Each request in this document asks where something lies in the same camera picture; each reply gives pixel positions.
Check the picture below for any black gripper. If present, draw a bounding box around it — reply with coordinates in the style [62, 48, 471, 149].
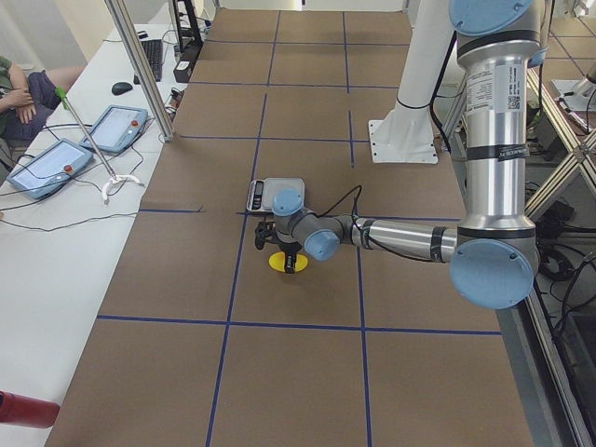
[254, 221, 298, 274]

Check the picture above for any yellow mango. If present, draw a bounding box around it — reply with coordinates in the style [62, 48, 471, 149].
[268, 251, 308, 274]

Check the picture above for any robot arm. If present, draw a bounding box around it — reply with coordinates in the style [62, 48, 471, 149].
[255, 1, 551, 309]

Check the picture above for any silver digital kitchen scale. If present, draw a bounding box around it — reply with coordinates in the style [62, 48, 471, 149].
[246, 178, 305, 213]

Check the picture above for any brown paper table cover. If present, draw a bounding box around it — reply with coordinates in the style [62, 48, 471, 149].
[47, 9, 533, 446]

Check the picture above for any blue teach pendant far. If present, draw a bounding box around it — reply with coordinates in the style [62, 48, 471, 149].
[88, 104, 148, 154]

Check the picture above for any blue teach pendant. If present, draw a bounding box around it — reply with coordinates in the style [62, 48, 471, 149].
[88, 104, 148, 154]
[7, 139, 93, 199]

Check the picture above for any black computer mouse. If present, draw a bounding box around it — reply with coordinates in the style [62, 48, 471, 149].
[111, 82, 133, 96]

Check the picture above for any black keyboard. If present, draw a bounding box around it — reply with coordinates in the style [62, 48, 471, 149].
[141, 39, 163, 82]

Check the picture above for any blue teach pendant near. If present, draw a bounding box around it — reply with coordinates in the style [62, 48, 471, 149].
[7, 139, 93, 199]

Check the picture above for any seated person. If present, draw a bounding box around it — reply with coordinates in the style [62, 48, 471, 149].
[1, 56, 85, 142]

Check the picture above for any red fire extinguisher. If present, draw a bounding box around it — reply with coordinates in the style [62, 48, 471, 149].
[0, 391, 61, 428]

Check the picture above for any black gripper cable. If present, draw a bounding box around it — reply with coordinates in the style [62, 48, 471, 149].
[316, 184, 364, 224]

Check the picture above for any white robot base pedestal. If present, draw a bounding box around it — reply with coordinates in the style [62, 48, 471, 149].
[369, 0, 454, 164]

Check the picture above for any aluminium frame post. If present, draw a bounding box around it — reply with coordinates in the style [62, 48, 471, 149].
[104, 0, 174, 142]

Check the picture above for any green handled reacher stick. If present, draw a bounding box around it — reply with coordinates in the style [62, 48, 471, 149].
[55, 87, 144, 205]

